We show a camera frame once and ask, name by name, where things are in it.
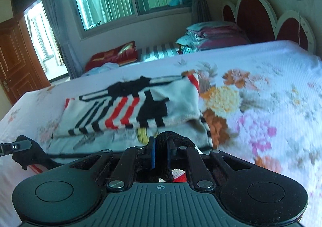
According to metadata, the red gold pillow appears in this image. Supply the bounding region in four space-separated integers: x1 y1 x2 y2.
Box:
85 41 138 72

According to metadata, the grey left curtain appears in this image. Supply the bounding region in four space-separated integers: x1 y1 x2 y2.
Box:
41 0 82 79

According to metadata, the striped grey white mattress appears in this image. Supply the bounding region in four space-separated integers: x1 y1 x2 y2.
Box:
137 42 179 62

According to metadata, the brown wooden door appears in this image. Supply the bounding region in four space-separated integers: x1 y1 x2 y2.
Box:
0 17 50 105

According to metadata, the striped knit sweater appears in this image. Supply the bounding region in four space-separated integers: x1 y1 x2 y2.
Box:
12 70 215 184

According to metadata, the stack of folded quilts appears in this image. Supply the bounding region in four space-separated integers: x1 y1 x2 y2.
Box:
176 21 251 54

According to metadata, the red white scalloped headboard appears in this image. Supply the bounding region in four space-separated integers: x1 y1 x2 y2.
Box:
222 0 316 54

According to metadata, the brass door handle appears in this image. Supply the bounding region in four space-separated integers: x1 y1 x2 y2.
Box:
3 79 11 92

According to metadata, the light blue crumpled cloth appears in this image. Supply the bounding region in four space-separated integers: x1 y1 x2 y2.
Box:
82 63 119 77

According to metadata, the floral pink bed sheet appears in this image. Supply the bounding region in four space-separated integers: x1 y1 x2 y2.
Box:
1 41 321 226

